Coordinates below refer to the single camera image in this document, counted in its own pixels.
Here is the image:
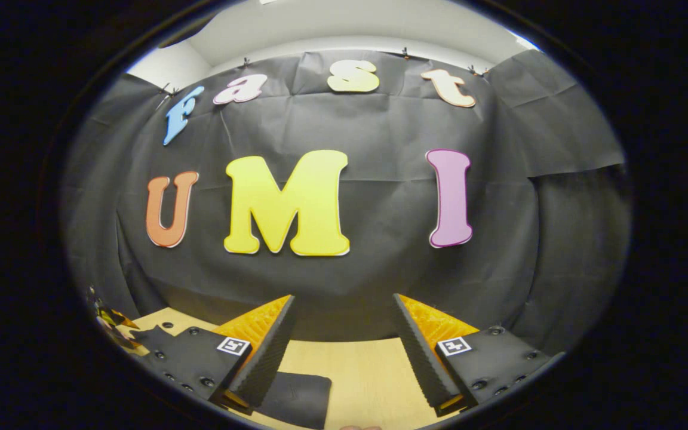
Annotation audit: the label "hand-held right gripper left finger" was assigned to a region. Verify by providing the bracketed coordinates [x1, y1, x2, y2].
[131, 294, 297, 416]

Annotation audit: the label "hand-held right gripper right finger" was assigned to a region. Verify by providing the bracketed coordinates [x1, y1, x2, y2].
[392, 293, 566, 417]

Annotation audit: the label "dark denim jeans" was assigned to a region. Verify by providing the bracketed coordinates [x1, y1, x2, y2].
[253, 371, 333, 430]

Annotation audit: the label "black backdrop cloth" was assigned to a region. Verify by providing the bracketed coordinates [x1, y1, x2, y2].
[60, 48, 632, 359]

